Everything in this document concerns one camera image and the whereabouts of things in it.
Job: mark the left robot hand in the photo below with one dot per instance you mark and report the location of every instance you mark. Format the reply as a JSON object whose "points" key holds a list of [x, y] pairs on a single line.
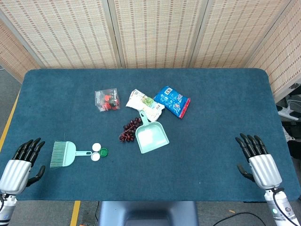
{"points": [[16, 173]]}

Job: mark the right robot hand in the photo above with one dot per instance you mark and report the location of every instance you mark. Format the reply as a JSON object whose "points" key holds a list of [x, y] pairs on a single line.
{"points": [[264, 170]]}

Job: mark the white bottle cap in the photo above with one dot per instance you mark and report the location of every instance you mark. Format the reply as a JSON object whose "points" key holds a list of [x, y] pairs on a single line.
{"points": [[96, 147], [95, 156]]}

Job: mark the green bottle cap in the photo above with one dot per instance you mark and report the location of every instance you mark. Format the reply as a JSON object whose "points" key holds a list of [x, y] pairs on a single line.
{"points": [[103, 152]]}

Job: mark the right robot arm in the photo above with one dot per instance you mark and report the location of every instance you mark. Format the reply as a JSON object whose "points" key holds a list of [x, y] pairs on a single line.
{"points": [[281, 209]]}

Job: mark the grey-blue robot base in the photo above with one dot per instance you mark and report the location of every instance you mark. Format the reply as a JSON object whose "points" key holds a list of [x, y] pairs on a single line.
{"points": [[148, 213]]}

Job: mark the teal table mat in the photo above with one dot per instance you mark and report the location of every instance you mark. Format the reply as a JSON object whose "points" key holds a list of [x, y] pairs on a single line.
{"points": [[211, 141]]}

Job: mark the white power strip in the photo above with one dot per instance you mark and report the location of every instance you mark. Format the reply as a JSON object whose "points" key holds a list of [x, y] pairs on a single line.
{"points": [[290, 114]]}

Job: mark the blue snack bag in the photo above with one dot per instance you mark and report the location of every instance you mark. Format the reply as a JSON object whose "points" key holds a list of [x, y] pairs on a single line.
{"points": [[172, 101]]}

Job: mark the woven bamboo screen panel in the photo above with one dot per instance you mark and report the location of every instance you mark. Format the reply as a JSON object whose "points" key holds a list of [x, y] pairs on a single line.
{"points": [[11, 54], [235, 33], [65, 35], [157, 33], [282, 56]]}

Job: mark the clear bag red items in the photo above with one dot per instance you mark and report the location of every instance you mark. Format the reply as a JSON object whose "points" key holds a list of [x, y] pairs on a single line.
{"points": [[107, 100]]}

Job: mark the dark red grape bunch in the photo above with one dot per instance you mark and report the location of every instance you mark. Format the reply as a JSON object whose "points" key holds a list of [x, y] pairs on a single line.
{"points": [[128, 135]]}

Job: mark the light green dustpan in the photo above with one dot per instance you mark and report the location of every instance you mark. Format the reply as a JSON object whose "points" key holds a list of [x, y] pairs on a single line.
{"points": [[150, 139]]}

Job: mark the white snack bag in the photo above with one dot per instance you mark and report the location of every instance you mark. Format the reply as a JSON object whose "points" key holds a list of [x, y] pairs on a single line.
{"points": [[143, 103]]}

